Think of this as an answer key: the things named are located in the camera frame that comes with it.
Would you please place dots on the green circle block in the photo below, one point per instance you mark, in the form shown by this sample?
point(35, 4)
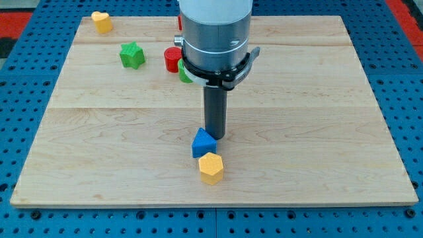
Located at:
point(181, 72)

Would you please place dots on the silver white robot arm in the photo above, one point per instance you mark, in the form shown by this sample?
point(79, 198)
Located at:
point(215, 54)

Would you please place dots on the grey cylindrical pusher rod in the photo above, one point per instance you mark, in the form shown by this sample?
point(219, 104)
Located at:
point(215, 108)

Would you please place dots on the wooden board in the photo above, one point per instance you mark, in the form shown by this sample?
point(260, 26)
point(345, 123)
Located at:
point(303, 129)

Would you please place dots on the yellow hexagon block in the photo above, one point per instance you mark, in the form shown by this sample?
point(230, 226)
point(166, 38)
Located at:
point(211, 168)

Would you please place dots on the red circle block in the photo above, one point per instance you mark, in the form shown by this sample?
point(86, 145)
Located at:
point(172, 55)

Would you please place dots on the green star block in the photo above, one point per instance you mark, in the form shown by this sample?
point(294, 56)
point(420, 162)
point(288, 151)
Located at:
point(132, 55)

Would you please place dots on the yellow heart block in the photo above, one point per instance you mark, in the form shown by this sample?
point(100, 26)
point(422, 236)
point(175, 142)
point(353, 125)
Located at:
point(102, 21)

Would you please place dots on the blue triangle block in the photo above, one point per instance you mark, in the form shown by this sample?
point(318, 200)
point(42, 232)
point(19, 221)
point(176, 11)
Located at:
point(203, 143)

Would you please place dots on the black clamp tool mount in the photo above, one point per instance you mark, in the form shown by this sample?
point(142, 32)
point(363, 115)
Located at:
point(226, 80)

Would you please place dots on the red block behind arm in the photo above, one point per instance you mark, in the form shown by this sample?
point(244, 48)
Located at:
point(179, 22)

